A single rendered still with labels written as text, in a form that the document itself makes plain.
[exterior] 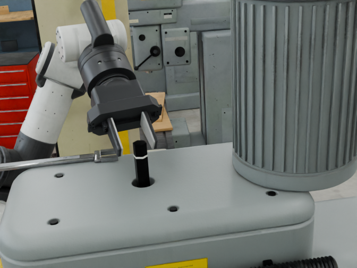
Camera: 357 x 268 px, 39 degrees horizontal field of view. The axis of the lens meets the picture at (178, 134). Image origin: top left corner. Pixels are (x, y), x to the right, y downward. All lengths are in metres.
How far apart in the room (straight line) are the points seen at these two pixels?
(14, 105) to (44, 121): 4.33
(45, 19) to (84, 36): 1.56
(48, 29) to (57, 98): 1.30
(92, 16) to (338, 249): 0.57
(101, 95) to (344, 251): 0.47
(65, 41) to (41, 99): 0.32
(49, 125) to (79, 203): 0.48
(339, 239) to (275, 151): 0.23
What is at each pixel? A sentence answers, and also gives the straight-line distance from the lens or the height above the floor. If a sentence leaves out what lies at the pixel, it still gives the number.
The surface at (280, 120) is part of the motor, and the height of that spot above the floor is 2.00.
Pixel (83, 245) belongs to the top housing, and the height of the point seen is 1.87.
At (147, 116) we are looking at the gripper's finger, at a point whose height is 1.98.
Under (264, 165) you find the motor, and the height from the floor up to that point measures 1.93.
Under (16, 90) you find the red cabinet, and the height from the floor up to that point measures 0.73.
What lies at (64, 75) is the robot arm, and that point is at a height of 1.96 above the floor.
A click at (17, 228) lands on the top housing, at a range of 0.76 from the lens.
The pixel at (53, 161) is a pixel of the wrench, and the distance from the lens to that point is 0.91.
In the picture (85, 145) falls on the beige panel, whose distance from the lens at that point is 2.67.
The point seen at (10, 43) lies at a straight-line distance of 9.70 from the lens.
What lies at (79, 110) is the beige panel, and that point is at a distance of 2.60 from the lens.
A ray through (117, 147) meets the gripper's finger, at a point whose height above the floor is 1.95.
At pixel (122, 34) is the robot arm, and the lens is 0.96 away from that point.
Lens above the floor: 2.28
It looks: 23 degrees down
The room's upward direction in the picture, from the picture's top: 3 degrees counter-clockwise
